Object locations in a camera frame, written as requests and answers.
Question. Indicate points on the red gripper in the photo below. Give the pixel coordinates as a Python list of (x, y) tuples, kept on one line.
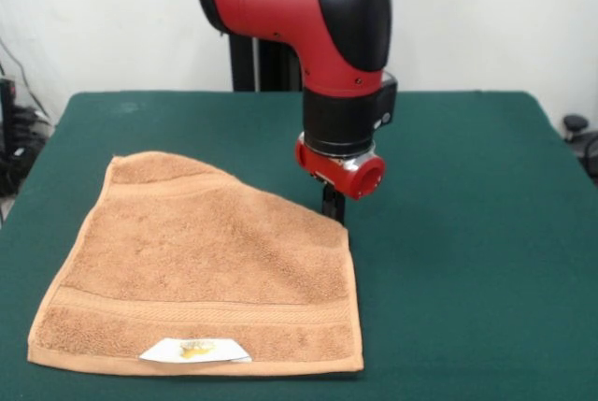
[(327, 169)]

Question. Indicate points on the dark green table cloth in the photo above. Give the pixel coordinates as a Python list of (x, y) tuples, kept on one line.
[(467, 279)]

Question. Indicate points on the orange terry towel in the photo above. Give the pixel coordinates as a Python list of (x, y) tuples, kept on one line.
[(196, 279)]

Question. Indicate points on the black equipment stack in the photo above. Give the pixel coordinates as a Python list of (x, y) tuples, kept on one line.
[(11, 148)]

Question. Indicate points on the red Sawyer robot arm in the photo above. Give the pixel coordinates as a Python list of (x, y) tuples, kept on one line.
[(303, 8)]

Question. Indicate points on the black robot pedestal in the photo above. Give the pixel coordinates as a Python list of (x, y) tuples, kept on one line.
[(261, 64)]

